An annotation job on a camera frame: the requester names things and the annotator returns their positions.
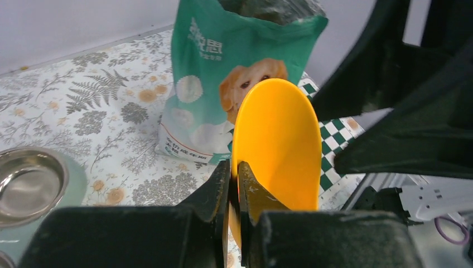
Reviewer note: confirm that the green dog food bag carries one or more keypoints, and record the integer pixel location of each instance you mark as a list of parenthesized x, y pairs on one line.
[(219, 51)]

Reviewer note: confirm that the green double pet bowl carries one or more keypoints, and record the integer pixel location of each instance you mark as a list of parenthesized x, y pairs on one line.
[(34, 181)]

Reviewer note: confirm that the green white chessboard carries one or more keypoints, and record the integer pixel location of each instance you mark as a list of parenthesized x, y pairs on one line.
[(336, 134)]

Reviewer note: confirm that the floral tablecloth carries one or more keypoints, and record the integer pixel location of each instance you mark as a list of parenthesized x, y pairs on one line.
[(104, 109)]

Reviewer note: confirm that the orange plastic scoop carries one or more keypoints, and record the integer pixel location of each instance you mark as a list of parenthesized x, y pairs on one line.
[(277, 133)]

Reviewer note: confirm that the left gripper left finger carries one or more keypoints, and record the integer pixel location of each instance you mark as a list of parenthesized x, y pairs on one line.
[(193, 233)]

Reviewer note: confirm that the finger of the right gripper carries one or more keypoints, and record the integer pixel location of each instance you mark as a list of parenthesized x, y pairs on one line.
[(428, 89)]

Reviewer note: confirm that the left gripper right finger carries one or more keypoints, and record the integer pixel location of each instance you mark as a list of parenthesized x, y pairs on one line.
[(274, 236)]

